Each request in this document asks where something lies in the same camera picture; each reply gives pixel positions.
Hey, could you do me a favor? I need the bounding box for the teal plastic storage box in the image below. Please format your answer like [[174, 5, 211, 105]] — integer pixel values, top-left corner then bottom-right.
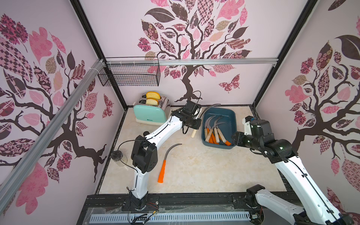
[[201, 107, 237, 150]]

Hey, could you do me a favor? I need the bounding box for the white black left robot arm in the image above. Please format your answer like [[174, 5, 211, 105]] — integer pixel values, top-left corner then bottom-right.
[[129, 109, 202, 210]]

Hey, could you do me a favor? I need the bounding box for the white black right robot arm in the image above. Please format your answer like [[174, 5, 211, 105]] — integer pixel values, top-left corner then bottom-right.
[[232, 116, 354, 225]]

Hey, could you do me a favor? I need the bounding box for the mint green toaster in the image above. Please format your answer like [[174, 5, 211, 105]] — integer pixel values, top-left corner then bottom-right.
[[133, 94, 171, 126]]

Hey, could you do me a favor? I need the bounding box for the pale bread slice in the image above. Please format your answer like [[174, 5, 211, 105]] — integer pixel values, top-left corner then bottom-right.
[[145, 98, 159, 106]]

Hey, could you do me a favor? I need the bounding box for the yellow bread slice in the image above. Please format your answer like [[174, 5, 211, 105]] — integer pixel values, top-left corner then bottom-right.
[[146, 91, 161, 100]]

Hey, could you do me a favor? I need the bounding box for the clear glass jar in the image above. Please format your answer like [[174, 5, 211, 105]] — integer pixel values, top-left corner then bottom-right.
[[111, 150, 128, 167]]

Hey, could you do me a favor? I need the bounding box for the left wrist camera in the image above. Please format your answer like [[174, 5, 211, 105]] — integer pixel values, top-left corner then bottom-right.
[[184, 100, 201, 116]]

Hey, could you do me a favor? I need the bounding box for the aluminium rail back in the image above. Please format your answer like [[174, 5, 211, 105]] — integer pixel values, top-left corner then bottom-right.
[[107, 58, 278, 66]]

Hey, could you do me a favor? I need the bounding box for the aluminium rail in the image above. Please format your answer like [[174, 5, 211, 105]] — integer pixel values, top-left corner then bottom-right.
[[107, 58, 278, 66], [1, 59, 106, 213]]

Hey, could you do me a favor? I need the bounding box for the black wire basket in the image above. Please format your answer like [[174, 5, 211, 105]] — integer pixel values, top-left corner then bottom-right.
[[98, 56, 161, 86]]

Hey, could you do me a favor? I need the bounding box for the white vented cable duct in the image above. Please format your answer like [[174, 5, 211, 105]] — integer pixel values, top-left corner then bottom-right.
[[88, 211, 251, 225]]

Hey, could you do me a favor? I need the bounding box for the aluminium rail left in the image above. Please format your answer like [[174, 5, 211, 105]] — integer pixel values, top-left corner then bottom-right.
[[1, 59, 106, 213]]

